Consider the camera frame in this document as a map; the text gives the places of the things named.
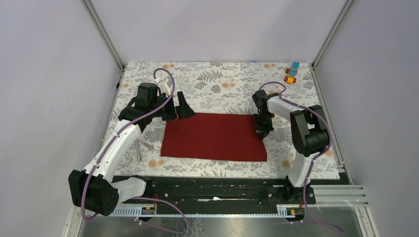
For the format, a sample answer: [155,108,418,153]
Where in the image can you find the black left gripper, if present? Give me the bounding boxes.
[150,91,195,120]

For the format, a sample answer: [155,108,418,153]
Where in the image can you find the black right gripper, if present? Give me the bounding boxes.
[254,112,275,141]

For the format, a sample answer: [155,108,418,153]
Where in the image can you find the dark red cloth napkin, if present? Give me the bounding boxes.
[160,113,267,162]

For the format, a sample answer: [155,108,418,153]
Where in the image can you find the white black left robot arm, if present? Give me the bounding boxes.
[68,82,195,216]

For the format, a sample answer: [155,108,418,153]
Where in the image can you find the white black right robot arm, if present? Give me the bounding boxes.
[252,90,332,203]

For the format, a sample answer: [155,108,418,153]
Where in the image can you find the floral patterned tablecloth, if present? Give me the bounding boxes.
[95,62,340,180]

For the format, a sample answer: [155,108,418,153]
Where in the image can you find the silver fork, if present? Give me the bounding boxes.
[138,140,154,151]

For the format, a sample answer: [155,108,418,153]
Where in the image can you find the blue orange toy car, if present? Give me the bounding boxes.
[284,62,300,84]

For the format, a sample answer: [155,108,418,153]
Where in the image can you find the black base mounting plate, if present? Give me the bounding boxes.
[145,176,316,208]

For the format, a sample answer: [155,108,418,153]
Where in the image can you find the right aluminium frame post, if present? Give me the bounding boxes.
[311,0,355,68]

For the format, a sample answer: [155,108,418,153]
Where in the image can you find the aluminium frame post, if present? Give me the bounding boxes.
[311,0,355,68]
[81,0,126,71]

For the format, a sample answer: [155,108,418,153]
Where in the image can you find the white slotted cable duct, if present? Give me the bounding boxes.
[85,204,300,219]

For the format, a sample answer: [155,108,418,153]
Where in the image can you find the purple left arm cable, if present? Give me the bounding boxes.
[80,68,191,234]

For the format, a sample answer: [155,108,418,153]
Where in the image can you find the left aluminium frame post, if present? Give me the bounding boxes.
[81,0,126,71]

